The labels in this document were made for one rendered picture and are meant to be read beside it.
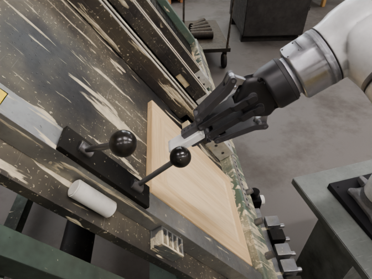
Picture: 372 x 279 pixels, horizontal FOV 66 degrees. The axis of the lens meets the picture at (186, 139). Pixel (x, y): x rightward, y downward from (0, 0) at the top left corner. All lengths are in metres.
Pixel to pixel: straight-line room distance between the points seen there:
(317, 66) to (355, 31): 0.06
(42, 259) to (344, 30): 0.53
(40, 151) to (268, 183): 2.12
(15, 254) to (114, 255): 1.60
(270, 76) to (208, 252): 0.43
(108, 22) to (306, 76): 0.65
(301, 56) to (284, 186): 2.05
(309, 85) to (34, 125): 0.40
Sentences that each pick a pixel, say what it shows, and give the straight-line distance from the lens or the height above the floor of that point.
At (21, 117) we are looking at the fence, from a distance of 0.46.
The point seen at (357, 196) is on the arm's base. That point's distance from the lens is 1.45.
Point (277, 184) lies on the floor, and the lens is 2.45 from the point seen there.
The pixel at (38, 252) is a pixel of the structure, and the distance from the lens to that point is 0.49.
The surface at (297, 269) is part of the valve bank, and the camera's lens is 1.19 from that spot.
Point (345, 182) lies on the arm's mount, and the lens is 1.51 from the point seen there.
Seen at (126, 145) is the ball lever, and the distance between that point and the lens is 0.38.
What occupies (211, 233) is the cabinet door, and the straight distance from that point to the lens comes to 0.81.
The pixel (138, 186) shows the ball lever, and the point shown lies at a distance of 0.53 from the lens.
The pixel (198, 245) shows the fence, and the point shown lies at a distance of 0.68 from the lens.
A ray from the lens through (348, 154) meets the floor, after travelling 2.97.
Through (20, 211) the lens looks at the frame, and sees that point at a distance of 2.25.
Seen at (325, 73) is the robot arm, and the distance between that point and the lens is 0.46.
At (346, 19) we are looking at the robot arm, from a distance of 0.46.
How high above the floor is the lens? 1.78
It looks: 40 degrees down
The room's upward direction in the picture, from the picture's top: straight up
